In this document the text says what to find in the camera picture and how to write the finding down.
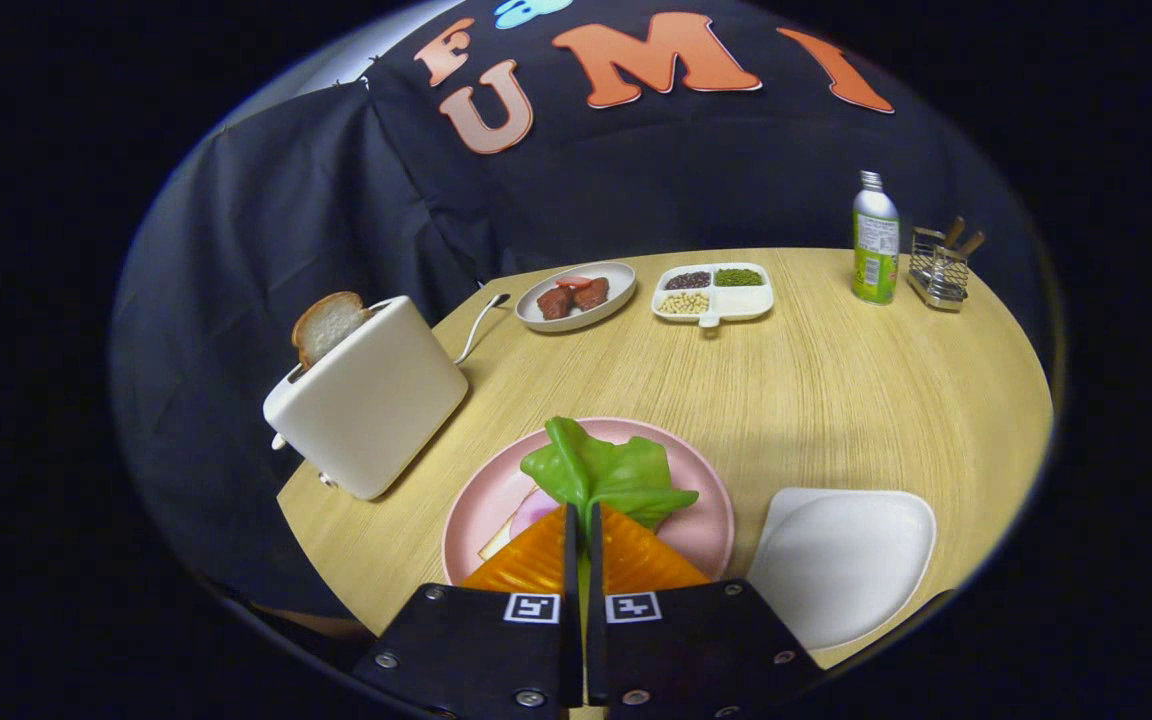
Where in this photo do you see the browned bread slice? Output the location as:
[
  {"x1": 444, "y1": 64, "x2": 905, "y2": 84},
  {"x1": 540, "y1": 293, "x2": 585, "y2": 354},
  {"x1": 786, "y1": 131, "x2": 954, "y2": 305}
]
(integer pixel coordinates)
[{"x1": 292, "y1": 291, "x2": 373, "y2": 371}]

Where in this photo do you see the rounded square white plate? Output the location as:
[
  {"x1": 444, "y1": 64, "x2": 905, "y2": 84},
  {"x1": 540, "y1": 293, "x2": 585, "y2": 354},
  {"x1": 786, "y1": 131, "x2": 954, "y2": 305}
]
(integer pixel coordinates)
[{"x1": 746, "y1": 487, "x2": 937, "y2": 653}]

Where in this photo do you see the pale flat bread slice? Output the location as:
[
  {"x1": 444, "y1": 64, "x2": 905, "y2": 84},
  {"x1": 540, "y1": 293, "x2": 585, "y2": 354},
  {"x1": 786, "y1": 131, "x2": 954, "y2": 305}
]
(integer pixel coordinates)
[{"x1": 479, "y1": 519, "x2": 519, "y2": 562}]

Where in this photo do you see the green label metal bottle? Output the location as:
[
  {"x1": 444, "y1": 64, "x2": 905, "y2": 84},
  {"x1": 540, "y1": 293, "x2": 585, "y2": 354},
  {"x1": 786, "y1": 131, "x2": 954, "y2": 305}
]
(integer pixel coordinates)
[{"x1": 852, "y1": 170, "x2": 901, "y2": 305}]

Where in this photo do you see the pink plate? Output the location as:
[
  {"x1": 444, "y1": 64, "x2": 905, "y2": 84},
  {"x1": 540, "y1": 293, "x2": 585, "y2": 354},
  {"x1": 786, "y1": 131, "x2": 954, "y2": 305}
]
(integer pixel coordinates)
[{"x1": 441, "y1": 417, "x2": 737, "y2": 591}]

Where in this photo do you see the round white plate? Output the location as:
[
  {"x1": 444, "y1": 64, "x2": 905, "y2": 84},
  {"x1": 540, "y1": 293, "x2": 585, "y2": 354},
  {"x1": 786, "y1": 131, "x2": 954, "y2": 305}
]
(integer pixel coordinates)
[{"x1": 515, "y1": 261, "x2": 638, "y2": 333}]

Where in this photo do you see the black backdrop cloth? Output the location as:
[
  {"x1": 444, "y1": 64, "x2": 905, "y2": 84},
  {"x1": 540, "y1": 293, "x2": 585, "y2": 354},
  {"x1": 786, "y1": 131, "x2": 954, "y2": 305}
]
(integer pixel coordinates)
[{"x1": 108, "y1": 0, "x2": 1057, "y2": 621}]

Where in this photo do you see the metal wire utensil basket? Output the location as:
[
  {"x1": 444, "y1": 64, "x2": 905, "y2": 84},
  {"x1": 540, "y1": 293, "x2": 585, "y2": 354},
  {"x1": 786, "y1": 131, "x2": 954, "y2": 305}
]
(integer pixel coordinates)
[{"x1": 908, "y1": 226, "x2": 971, "y2": 312}]

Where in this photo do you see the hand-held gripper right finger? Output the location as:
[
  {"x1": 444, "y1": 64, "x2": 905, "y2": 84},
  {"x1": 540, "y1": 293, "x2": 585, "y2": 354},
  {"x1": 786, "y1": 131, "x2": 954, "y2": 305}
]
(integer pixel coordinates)
[{"x1": 586, "y1": 503, "x2": 827, "y2": 720}]

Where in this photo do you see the white toaster cable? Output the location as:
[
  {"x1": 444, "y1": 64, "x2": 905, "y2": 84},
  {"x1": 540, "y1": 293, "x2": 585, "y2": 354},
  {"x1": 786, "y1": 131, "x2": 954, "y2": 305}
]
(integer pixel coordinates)
[{"x1": 454, "y1": 293, "x2": 512, "y2": 366}]

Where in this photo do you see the white toaster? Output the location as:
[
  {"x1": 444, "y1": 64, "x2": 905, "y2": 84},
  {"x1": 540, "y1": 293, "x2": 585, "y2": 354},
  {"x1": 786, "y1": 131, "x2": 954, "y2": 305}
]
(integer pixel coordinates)
[{"x1": 263, "y1": 295, "x2": 470, "y2": 501}]

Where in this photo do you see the green lettuce leaf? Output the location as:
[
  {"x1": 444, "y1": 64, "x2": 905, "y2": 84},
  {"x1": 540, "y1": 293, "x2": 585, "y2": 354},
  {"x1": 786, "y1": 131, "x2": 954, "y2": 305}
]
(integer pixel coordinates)
[{"x1": 520, "y1": 416, "x2": 700, "y2": 532}]

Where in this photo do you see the pink ham slice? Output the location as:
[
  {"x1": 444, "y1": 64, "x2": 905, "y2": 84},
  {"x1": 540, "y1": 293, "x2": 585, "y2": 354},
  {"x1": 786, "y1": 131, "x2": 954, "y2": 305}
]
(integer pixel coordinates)
[{"x1": 510, "y1": 489, "x2": 563, "y2": 538}]

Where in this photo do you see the white divided dish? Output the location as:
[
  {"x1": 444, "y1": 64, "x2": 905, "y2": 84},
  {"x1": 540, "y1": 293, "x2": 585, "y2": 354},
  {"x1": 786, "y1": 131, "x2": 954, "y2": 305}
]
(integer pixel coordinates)
[{"x1": 651, "y1": 262, "x2": 775, "y2": 329}]

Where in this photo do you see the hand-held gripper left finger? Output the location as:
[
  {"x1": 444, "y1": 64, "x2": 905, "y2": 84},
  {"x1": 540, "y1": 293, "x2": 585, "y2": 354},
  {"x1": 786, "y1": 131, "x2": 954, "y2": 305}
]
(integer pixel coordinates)
[{"x1": 351, "y1": 503, "x2": 582, "y2": 720}]

